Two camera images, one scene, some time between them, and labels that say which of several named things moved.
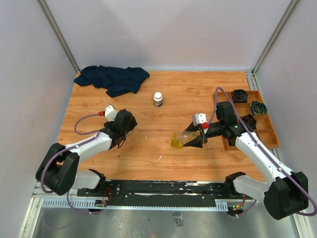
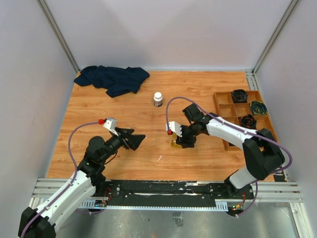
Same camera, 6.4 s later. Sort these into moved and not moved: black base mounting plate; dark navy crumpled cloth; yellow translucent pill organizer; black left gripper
Moved: black left gripper
Not moved: black base mounting plate; dark navy crumpled cloth; yellow translucent pill organizer
